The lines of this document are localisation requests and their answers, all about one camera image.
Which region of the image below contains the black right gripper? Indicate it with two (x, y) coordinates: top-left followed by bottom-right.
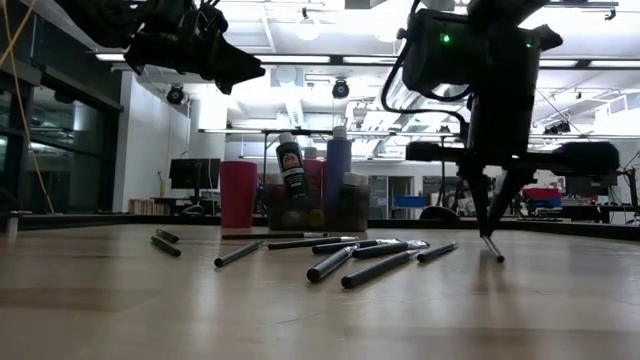
(405, 92), (621, 237)

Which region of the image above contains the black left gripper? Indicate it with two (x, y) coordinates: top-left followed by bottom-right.
(124, 0), (266, 96)

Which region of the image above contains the lone marker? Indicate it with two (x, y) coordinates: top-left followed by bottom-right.
(481, 233), (506, 264)

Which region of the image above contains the large dark green paint bottle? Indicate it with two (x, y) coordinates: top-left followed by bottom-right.
(275, 131), (309, 199)

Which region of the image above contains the large pink paint bottle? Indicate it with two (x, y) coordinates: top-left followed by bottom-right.
(302, 146), (326, 199)

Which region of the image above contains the small black paint bottle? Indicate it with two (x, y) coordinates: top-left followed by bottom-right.
(343, 172), (362, 231)

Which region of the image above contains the large purple paint bottle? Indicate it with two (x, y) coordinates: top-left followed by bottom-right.
(323, 125), (354, 201)

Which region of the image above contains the red and blue bin stack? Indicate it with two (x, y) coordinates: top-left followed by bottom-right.
(522, 186), (563, 209)

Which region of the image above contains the long ceiling light strip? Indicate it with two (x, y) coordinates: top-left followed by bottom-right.
(94, 51), (640, 69)

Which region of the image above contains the blue storage bin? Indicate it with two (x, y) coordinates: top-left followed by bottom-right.
(393, 194), (427, 209)

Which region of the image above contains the round white ceiling lamp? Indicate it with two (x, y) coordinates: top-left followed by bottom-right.
(293, 7), (322, 42)

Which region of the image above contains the black computer monitor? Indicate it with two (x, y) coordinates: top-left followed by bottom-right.
(168, 157), (222, 216)
(563, 172), (619, 197)

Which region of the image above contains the red plastic cup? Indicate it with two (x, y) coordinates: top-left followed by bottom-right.
(219, 160), (259, 230)

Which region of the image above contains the clear plastic bin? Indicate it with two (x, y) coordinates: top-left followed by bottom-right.
(265, 183), (372, 233)

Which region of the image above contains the stack of wooden blocks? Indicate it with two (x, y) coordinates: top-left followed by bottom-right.
(127, 198), (161, 216)

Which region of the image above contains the small white cylinder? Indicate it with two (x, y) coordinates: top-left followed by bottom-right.
(4, 210), (20, 239)

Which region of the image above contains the black aluminium table frame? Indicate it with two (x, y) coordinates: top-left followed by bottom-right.
(0, 212), (640, 243)

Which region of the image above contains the black background table frame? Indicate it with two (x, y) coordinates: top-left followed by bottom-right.
(261, 127), (337, 166)

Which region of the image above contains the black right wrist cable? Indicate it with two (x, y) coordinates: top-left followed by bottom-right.
(379, 0), (474, 126)

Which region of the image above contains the yellow hanging cord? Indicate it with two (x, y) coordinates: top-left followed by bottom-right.
(0, 0), (56, 216)

